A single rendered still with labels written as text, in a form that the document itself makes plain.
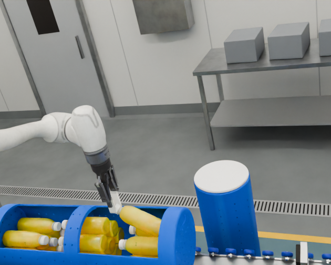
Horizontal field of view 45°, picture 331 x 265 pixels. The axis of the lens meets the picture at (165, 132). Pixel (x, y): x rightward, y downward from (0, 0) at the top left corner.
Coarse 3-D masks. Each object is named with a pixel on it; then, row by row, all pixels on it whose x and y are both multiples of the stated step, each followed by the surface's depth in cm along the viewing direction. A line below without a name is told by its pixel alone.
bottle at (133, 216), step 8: (120, 208) 159; (128, 208) 158; (136, 208) 159; (120, 216) 158; (128, 216) 157; (136, 216) 157; (144, 216) 157; (152, 216) 159; (128, 224) 159; (136, 224) 157; (144, 224) 156; (152, 224) 156; (152, 232) 156
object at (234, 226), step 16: (208, 192) 195; (224, 192) 193; (240, 192) 194; (208, 208) 200; (224, 208) 196; (240, 208) 198; (208, 224) 207; (224, 224) 201; (240, 224) 202; (256, 224) 216; (208, 240) 216; (224, 240) 206; (240, 240) 206; (256, 240) 215; (256, 256) 217
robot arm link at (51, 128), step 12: (48, 120) 145; (60, 120) 146; (0, 132) 116; (12, 132) 120; (24, 132) 128; (36, 132) 139; (48, 132) 145; (60, 132) 146; (0, 144) 114; (12, 144) 119
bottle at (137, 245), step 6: (126, 240) 161; (132, 240) 157; (138, 240) 156; (144, 240) 155; (150, 240) 155; (156, 240) 154; (126, 246) 158; (132, 246) 156; (138, 246) 155; (144, 246) 154; (150, 246) 153; (156, 246) 153; (132, 252) 157; (138, 252) 156; (144, 252) 155; (150, 252) 154; (156, 252) 153
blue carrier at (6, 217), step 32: (0, 224) 175; (160, 224) 151; (192, 224) 167; (0, 256) 173; (32, 256) 167; (64, 256) 161; (96, 256) 156; (128, 256) 152; (160, 256) 146; (192, 256) 165
